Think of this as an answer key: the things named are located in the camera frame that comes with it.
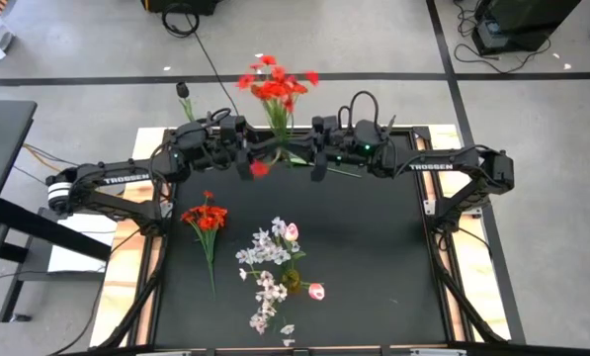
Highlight green leaf stem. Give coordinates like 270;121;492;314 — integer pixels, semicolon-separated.
174;80;198;124

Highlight wooden table board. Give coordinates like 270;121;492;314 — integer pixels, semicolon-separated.
89;123;513;350

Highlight red flower bunch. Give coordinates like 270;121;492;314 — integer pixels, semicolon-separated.
179;190;229;301
236;53;321;180

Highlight amber ribbed glass vase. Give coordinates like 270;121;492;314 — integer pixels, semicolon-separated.
281;268;305;296

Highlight black box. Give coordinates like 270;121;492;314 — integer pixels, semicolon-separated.
140;0;224;16

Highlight pinkish white flower bunch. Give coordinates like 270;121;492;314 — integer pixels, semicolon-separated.
238;266;295;348

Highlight black desk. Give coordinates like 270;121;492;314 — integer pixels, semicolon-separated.
0;100;113;325

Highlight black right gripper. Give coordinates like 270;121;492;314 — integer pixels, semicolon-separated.
289;114;360;183

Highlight black floor cable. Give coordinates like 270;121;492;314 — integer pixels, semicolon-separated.
160;2;250;128

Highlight white board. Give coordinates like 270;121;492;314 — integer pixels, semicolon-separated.
46;212;119;274

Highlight orange and yellow cables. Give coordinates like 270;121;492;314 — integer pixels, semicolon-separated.
21;141;83;174

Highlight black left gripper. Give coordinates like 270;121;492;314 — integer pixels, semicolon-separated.
210;113;286;183

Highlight black computer tower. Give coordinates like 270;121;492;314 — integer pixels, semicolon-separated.
470;0;583;56

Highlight black cable tangle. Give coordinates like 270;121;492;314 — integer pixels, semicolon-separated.
452;0;552;75

